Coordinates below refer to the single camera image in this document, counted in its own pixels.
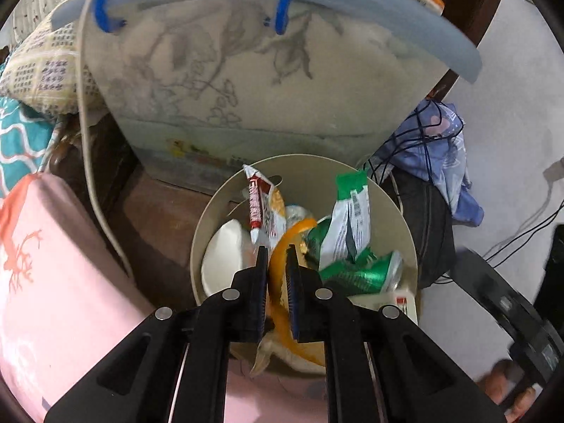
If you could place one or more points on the orange peel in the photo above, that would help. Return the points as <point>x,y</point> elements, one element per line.
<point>293,229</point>

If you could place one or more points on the black rectangular object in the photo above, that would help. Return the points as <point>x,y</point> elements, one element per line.
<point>557,255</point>

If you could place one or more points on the teal patterned quilt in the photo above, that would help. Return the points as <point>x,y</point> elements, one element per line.
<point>17,141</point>

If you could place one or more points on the beige trash bin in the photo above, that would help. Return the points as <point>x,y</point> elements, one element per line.
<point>308,172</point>

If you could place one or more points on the brown wooden furniture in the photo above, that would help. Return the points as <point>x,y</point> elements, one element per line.
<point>158,229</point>

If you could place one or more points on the green white snack wrapper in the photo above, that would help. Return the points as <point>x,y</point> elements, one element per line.
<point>348,220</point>

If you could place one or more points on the white power adapter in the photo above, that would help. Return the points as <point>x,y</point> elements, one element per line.
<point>554,172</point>

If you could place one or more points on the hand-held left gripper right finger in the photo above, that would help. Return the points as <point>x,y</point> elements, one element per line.
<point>293,304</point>

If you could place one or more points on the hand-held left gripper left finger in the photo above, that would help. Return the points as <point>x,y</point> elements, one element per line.
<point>261,299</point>

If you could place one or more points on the green drink can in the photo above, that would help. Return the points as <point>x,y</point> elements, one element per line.
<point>357,277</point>

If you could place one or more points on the cream checked pillow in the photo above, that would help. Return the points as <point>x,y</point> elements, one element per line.
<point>39,66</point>

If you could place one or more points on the pink floral bed sheet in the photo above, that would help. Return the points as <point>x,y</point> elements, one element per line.
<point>66,295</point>

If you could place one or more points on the red white snack packet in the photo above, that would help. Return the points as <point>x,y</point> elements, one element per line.
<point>255,202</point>

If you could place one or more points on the blue patterned cloth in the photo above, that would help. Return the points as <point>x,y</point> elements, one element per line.
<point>445,150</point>

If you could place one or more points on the white teal drink carton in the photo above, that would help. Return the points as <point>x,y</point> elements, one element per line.
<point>405,304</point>

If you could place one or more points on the person's right hand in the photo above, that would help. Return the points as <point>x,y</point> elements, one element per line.
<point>498,383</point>

